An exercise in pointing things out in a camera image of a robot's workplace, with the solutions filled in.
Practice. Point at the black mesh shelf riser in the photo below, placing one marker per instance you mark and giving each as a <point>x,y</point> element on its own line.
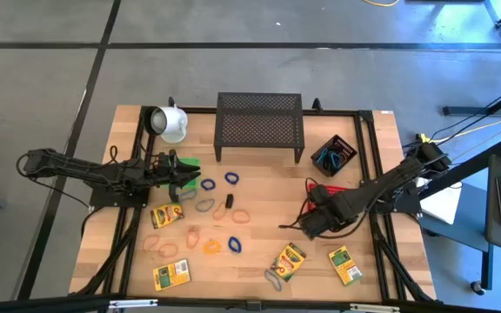
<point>259,126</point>

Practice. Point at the orange rubber band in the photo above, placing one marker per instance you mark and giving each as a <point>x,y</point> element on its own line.
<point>159,251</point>
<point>233,216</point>
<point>214,216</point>
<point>143,244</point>
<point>186,241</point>
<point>345,153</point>

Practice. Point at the black binder clip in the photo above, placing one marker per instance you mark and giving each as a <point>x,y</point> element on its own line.
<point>229,201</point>

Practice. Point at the white sheet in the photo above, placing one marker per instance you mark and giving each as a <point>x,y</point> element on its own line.
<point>442,204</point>

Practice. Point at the yellow plug connector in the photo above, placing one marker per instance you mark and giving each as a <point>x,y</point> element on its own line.
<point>425,138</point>

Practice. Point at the green plastic basket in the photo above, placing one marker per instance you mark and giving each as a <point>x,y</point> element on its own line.
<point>191,161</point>

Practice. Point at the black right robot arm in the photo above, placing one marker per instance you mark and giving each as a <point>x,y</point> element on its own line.
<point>385,187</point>

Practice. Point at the grey side table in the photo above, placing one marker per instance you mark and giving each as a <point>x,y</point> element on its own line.
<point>468,217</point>

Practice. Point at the black plastic basket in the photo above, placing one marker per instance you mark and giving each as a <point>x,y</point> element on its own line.
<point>318,145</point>

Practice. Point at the red plastic basket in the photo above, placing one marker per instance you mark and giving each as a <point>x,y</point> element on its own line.
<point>339,190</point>

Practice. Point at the black floor bar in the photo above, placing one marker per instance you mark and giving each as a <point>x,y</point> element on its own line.
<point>472,111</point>

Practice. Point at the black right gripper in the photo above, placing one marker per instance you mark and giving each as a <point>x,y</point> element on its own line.
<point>326,217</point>

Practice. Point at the white tilted bucket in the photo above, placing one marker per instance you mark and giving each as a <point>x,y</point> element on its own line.
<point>175,126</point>

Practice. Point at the silver metal bracket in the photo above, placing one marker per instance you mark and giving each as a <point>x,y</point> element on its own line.
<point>133,303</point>
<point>374,308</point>

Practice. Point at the black caster wheel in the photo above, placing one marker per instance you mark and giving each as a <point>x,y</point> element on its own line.
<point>478,288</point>

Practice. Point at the yellow green crayon box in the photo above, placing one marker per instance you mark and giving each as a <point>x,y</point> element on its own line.
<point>167,216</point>
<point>289,261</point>
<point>170,275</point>
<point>344,264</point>

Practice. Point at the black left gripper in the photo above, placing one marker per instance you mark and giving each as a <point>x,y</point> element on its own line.
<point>163,171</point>

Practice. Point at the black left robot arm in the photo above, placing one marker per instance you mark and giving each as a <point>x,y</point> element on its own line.
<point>81,167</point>

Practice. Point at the yellow coil wristband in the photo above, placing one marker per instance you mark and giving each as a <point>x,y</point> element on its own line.
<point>205,247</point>

